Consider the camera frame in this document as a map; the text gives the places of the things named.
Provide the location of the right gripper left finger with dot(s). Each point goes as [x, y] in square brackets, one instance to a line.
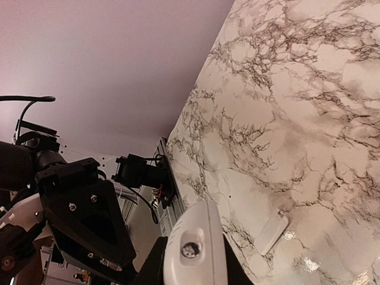
[151, 272]

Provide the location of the white battery cover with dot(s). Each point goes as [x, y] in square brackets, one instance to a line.
[271, 232]

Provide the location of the front aluminium rail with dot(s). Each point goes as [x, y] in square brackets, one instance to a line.
[151, 181]

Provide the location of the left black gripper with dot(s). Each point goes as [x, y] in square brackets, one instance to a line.
[83, 212]

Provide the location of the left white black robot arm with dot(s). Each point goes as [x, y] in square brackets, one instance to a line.
[20, 162]

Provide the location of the white remote control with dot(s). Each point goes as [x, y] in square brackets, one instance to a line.
[195, 252]

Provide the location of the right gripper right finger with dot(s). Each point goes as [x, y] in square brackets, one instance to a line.
[235, 271]

